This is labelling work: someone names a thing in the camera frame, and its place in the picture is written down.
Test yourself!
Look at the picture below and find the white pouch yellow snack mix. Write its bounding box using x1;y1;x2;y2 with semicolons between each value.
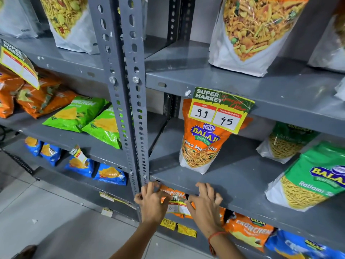
209;0;311;78
38;0;101;55

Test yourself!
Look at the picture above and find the green yellow shelf price tag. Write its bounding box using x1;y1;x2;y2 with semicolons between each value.
188;87;255;135

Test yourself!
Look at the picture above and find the small shelf price tag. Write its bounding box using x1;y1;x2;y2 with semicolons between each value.
68;145;88;165
99;191;137;210
165;196;192;217

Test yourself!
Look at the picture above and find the red thread wrist band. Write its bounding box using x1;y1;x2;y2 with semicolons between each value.
208;231;227;257

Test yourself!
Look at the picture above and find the person's right hand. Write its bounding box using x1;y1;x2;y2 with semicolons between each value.
185;182;226;238

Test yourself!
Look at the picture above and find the orange snack mix pouch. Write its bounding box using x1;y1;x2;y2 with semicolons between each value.
179;98;253;175

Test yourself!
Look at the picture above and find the person's left hand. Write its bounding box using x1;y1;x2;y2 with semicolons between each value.
134;181;172;224

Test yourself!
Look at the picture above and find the blue chips packet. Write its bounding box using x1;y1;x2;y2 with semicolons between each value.
93;163;127;186
40;142;63;167
24;136;43;157
64;153;95;178
265;229;345;259

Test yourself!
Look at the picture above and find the green chips packet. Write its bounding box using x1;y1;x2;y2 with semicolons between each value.
82;105;122;149
42;96;109;133

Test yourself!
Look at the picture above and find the person's right forearm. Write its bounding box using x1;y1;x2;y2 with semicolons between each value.
209;231;241;259

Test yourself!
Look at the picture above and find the yellow patterned label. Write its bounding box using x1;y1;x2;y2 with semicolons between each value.
160;217;177;231
177;223;197;238

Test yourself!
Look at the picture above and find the person's left forearm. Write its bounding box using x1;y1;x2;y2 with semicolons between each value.
109;221;160;259

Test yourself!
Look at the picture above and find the green sev snack pouch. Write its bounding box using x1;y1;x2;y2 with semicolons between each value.
265;141;345;212
256;121;320;164

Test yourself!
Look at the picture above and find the grey metal shelving rack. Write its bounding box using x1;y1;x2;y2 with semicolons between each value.
0;0;141;222
118;0;345;259

